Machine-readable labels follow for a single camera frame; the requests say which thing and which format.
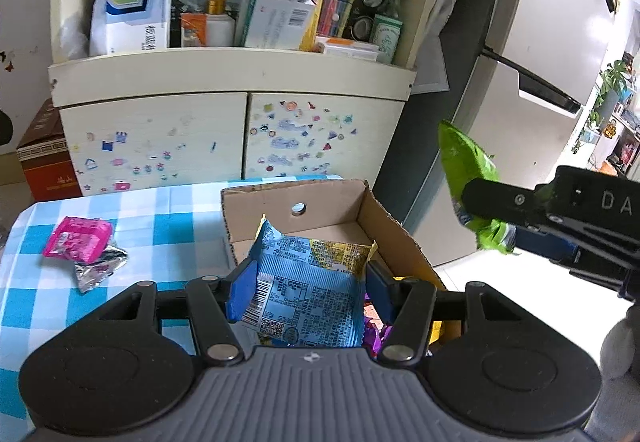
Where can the green glass bottle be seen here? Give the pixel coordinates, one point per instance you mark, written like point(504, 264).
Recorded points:
point(390, 27)

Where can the bundle of coloured straws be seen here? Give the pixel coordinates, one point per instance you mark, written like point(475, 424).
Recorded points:
point(337, 7)

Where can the small orange box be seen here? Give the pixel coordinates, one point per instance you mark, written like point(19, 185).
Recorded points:
point(194, 29)

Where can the cream cabinet with stickers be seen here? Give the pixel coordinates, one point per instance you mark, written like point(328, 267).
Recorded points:
point(175, 132)

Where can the pink snack packet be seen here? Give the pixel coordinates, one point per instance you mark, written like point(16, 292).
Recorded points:
point(75, 237)

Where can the green snack packet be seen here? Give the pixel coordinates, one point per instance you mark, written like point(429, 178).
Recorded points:
point(465, 157)

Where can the cardboard box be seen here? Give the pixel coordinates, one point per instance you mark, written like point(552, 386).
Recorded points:
point(330, 207)

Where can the red brown gift box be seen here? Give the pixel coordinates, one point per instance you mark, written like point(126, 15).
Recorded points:
point(50, 172)

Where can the open white green box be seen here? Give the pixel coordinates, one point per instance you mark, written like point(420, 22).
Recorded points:
point(280, 17)

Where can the yellow snack packet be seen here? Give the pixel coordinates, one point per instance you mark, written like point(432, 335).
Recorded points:
point(435, 329)

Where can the silver refrigerator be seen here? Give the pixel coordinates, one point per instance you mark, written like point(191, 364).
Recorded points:
point(550, 22)

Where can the white hanging cloth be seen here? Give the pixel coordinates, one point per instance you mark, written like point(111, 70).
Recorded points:
point(450, 22)

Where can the purple snack packet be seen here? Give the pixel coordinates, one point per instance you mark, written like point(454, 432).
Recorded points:
point(372, 327)

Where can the black round object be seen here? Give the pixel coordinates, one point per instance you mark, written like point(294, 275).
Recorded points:
point(5, 132)

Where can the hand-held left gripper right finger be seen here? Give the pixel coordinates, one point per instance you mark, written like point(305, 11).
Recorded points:
point(377, 289)

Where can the blue white checked tablecloth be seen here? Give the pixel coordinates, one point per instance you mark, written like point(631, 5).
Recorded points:
point(165, 222)

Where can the white blue carton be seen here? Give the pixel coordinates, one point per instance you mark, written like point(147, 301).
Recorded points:
point(130, 17)

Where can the light blue snack packet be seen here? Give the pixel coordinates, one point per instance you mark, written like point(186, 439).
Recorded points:
point(310, 292)

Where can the white bottle with gold cap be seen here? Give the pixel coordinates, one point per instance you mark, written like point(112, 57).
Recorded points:
point(219, 24)

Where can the silver snack packet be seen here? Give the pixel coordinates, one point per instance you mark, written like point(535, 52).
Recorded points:
point(97, 269)

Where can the flat white orange box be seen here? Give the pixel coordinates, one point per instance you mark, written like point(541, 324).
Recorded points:
point(347, 49)

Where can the green potted plant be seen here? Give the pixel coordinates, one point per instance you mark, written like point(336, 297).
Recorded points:
point(610, 87)

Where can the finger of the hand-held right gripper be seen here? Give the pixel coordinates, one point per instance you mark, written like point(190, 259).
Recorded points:
point(542, 242)
point(500, 199)

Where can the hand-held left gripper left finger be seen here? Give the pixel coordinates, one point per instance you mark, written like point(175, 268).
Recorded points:
point(242, 289)

